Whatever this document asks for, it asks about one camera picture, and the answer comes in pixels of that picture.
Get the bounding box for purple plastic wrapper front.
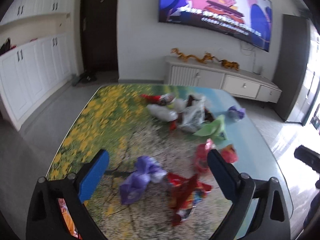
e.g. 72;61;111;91
119;155;167;205

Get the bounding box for purple wrapper far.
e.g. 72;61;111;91
227;106;246;121

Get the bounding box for golden dragon figurine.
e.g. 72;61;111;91
170;47;218;64

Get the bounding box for red colourful snack bag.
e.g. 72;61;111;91
167;173;213;226

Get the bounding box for pink red paper carton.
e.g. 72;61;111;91
194;138;215;174

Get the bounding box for green plastic bag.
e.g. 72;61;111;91
194;115;227;140

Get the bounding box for clear crumpled plastic bag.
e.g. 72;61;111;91
146;104;178;122

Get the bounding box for red white snack wrapper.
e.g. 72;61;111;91
140;93;176;106

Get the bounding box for wall mounted curved television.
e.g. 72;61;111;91
158;0;272;51

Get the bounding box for white wall cupboard unit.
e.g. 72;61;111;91
1;0;75;131

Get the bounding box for red orange snack packet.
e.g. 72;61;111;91
220;144;238;164

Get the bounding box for white low tv cabinet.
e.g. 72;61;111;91
164;56;281;103

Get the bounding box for grey tall refrigerator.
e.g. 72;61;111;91
272;14;310;122

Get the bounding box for dark wooden door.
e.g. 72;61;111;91
80;0;118;74

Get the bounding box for tv power cable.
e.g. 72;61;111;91
240;41;263;75

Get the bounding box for landscape print table cover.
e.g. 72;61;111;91
46;83;294;240

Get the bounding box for black shoes by door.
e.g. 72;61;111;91
72;72;97;87

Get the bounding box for white printed plastic bag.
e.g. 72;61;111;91
178;94;206;133

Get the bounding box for golden tiger figurine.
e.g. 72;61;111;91
218;60;239;71

